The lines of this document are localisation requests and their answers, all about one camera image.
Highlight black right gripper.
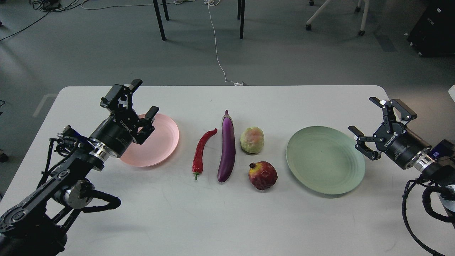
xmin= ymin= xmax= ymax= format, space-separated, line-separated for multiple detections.
xmin=348 ymin=97 xmax=431 ymax=170

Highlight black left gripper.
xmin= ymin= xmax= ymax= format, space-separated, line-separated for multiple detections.
xmin=89 ymin=79 xmax=159 ymax=158

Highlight red chili pepper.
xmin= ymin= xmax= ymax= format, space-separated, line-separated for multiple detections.
xmin=192 ymin=128 xmax=218 ymax=180

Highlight green pink guava fruit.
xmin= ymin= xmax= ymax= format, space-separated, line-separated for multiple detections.
xmin=240 ymin=127 xmax=264 ymax=154

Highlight red pomegranate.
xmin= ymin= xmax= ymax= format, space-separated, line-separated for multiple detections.
xmin=248 ymin=161 xmax=278 ymax=191

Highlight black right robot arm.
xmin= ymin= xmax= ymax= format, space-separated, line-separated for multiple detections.
xmin=348 ymin=97 xmax=455 ymax=256

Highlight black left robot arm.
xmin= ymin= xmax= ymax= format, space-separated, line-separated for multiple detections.
xmin=1 ymin=79 xmax=159 ymax=256

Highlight pink plate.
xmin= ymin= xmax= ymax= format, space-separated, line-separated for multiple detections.
xmin=120 ymin=113 xmax=180 ymax=167

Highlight green plate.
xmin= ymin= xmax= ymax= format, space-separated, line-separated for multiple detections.
xmin=285 ymin=126 xmax=366 ymax=196

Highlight black table legs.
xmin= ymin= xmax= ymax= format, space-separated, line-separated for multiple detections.
xmin=152 ymin=0 xmax=246 ymax=41

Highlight black equipment case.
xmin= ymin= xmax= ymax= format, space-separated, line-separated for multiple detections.
xmin=407 ymin=0 xmax=455 ymax=57

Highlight purple eggplant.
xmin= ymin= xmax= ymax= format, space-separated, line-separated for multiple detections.
xmin=217 ymin=110 xmax=236 ymax=183

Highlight white chair base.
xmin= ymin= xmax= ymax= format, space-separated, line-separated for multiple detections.
xmin=304 ymin=0 xmax=371 ymax=37

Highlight black floor cables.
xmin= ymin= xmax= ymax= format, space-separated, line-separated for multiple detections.
xmin=0 ymin=0 xmax=89 ymax=41

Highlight white floor cable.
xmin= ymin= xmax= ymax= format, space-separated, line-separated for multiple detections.
xmin=203 ymin=0 xmax=244 ymax=86

